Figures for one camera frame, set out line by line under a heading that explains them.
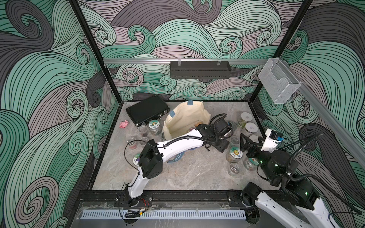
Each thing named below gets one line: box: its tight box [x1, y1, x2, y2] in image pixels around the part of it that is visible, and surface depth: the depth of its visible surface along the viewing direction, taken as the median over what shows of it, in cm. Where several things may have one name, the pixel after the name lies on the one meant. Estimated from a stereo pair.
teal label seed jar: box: [148, 119, 162, 136], surface depth 97 cm
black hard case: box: [125, 95, 171, 128], surface depth 109 cm
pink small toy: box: [119, 119, 129, 129], surface depth 103 cm
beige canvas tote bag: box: [162, 100, 212, 142], surface depth 92 cm
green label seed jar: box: [237, 112, 253, 128], surface depth 100 cm
